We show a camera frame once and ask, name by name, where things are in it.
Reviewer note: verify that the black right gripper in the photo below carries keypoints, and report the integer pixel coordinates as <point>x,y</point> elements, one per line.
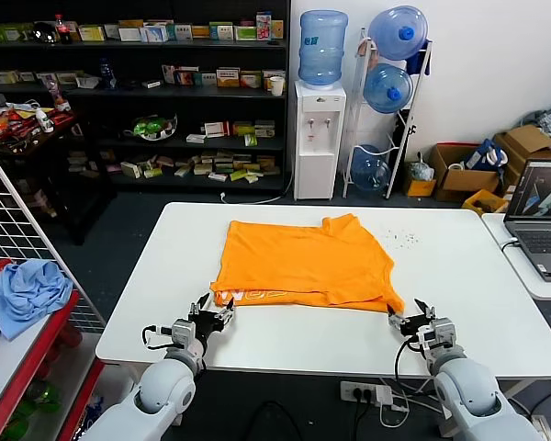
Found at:
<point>414,327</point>

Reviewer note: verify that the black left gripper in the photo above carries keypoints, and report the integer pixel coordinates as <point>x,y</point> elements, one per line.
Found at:
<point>207,324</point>

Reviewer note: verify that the orange t-shirt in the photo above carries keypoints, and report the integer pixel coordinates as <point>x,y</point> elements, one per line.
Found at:
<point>303,262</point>

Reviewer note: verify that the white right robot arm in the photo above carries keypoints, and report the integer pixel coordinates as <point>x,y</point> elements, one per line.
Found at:
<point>473,395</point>

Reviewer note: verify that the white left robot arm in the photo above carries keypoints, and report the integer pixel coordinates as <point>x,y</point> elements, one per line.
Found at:
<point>163,395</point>

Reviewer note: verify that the large white table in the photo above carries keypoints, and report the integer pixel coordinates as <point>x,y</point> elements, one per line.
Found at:
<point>464,285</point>

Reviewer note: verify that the small white side table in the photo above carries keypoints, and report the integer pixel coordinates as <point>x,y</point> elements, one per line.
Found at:
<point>525,281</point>

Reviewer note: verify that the small yellow box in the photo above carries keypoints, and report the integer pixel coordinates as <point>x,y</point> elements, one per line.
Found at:
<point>420,188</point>

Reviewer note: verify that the yellow plastic crate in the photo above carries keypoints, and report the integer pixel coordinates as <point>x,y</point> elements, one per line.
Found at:
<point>484,202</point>

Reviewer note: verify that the open cardboard box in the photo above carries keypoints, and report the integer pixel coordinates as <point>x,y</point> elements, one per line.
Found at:
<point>459,181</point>

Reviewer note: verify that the grey plastic bag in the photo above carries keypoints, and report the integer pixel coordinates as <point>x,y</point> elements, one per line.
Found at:
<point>421,170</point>

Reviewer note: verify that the grey laptop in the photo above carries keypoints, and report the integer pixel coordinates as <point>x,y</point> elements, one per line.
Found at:
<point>546,239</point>

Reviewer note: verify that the white floor power strip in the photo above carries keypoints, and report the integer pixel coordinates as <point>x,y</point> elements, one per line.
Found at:
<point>545,427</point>

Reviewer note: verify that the blue shopping bag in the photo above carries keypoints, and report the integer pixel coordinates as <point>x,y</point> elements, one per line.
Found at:
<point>480,156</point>

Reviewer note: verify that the dark side table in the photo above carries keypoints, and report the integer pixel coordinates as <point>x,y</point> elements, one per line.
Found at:
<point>87,184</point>

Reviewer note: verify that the red white medicine box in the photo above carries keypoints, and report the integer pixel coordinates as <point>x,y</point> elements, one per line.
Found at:
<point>218,129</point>

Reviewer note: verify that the light blue cloth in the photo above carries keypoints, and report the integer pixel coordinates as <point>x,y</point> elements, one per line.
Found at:
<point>30,294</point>

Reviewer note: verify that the yellow green medicine box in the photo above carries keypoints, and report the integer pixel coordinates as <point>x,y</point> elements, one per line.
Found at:
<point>244,128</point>

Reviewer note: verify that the white water dispenser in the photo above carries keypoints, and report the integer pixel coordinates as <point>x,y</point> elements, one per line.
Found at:
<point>319,151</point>

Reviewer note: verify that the pale green medicine box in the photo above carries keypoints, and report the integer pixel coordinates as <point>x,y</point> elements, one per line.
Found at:
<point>265,129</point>

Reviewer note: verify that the green plastic bottle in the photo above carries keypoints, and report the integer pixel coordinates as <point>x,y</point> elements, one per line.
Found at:
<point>39,395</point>

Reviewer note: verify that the green and white bowl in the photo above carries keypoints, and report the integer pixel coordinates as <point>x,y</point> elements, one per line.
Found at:
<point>151,127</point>

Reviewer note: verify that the red and white cart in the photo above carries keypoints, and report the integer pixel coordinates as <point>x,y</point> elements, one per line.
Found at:
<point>18,381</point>

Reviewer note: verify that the white metal jug rack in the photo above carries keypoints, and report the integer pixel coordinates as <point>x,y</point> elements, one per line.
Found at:
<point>354,115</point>

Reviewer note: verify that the large brown cardboard box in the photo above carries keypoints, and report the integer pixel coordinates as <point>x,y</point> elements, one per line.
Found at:
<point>528,140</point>

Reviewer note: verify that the black shelving unit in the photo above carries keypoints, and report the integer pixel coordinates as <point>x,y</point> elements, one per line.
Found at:
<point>188,103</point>

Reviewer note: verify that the white paper cup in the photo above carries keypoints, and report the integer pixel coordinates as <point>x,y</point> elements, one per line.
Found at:
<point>277,87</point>

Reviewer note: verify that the orange white medicine box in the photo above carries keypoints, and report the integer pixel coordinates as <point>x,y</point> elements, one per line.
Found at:
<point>228,78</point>

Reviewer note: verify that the white plastic bottle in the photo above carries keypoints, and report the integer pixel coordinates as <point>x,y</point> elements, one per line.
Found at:
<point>46,121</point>

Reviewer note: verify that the dark blue bottle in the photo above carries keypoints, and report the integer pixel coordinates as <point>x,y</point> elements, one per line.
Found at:
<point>108,73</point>

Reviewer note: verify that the pink drink bottle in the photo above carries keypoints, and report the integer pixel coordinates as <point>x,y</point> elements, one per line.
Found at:
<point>57,94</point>

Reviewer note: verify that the blue water jug with label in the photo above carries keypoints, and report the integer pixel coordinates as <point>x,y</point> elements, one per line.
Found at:
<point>323,50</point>

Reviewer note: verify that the blue white carton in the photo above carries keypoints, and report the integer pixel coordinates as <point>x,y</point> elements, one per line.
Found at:
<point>154,33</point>

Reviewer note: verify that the tall pink blue carton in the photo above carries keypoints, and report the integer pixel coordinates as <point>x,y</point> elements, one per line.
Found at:
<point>264,26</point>

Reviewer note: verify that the cola bottle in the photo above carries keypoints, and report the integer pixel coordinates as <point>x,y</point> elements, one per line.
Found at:
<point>64,30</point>

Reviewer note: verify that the black shiny helmet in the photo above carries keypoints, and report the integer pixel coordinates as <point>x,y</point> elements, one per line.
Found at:
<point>43,33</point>

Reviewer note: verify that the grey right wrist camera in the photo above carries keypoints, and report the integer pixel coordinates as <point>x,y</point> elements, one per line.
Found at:
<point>441,331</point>

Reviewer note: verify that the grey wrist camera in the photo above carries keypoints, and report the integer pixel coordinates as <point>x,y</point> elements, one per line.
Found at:
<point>183,333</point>
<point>441,331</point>

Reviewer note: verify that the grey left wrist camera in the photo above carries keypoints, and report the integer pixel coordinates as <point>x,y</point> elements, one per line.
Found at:
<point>183,333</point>

